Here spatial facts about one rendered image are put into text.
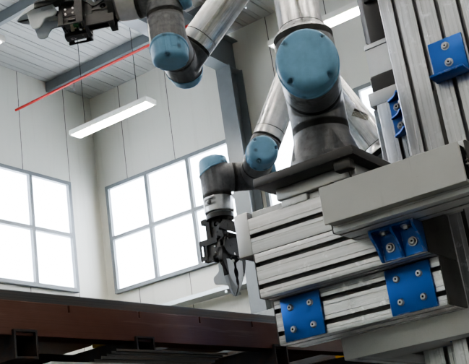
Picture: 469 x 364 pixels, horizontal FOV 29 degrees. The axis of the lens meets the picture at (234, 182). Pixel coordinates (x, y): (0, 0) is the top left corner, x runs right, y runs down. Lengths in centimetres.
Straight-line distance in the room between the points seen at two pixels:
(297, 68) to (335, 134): 17
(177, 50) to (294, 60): 24
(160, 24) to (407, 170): 59
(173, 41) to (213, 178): 58
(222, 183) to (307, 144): 54
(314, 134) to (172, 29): 35
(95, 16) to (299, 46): 44
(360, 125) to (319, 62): 73
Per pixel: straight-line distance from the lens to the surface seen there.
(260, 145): 217
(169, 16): 182
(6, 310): 159
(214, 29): 194
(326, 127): 179
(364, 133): 240
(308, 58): 169
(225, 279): 222
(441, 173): 151
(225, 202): 226
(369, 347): 181
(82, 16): 187
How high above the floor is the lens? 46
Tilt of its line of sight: 19 degrees up
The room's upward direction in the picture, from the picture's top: 8 degrees counter-clockwise
